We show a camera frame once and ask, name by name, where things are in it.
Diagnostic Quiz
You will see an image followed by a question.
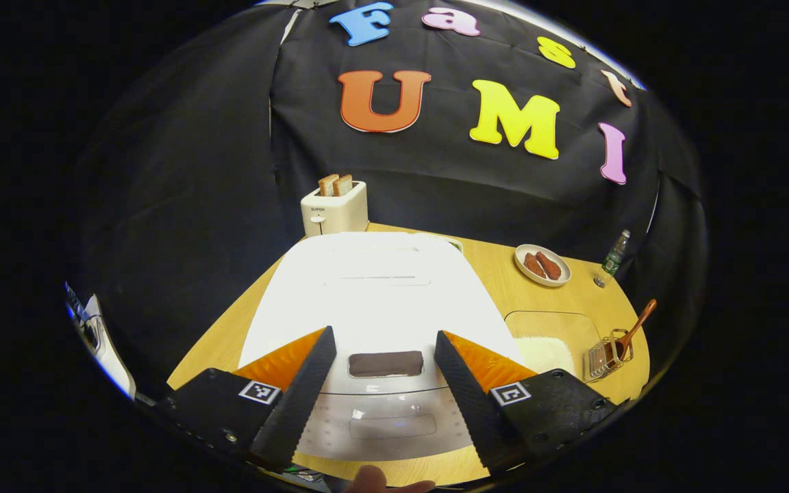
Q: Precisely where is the white desk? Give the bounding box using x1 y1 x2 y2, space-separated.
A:
66 284 136 399

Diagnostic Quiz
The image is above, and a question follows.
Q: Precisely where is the wire chopstick holder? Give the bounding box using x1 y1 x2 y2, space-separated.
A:
585 329 635 381

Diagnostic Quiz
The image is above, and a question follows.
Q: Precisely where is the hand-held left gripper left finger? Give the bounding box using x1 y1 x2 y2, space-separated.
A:
162 326 338 473

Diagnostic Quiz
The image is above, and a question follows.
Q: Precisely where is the white round plate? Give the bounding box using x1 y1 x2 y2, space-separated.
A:
514 244 572 287

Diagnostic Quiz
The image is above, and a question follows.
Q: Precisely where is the white rice cooker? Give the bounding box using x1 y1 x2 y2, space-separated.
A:
238 231 525 461

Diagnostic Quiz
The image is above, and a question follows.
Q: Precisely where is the brown wooden spoon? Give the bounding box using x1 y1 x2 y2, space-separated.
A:
610 299 658 362

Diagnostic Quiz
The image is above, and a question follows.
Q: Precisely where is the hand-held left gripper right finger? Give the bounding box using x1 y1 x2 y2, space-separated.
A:
434 330 618 477

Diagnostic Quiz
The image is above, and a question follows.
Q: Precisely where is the dark rice cooker button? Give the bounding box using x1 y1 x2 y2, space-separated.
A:
349 351 425 379

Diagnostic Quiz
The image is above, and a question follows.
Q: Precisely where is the black backdrop cloth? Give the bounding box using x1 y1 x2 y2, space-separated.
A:
69 0 710 384

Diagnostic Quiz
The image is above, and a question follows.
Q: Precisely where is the clear plastic box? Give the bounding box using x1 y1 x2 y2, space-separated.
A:
504 310 604 376

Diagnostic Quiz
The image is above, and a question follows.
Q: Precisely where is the white toaster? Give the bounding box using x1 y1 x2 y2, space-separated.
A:
300 180 369 238

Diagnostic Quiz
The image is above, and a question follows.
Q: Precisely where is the clear plastic water bottle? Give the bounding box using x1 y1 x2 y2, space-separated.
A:
593 229 631 288

